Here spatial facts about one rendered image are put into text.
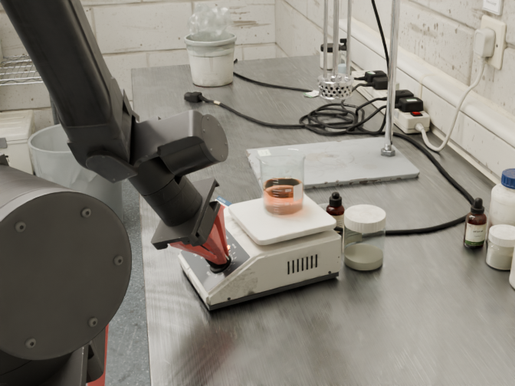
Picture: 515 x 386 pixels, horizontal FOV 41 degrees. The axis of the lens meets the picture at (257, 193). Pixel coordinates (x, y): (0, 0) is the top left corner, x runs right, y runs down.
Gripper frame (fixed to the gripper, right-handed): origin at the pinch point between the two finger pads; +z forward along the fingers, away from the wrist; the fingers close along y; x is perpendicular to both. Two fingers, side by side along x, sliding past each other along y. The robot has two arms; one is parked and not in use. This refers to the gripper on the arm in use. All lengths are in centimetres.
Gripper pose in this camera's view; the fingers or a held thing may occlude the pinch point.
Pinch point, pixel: (220, 256)
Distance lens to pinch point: 91.5
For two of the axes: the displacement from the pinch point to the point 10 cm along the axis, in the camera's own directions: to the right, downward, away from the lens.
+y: 2.4, -7.0, 6.7
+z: 4.8, 6.9, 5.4
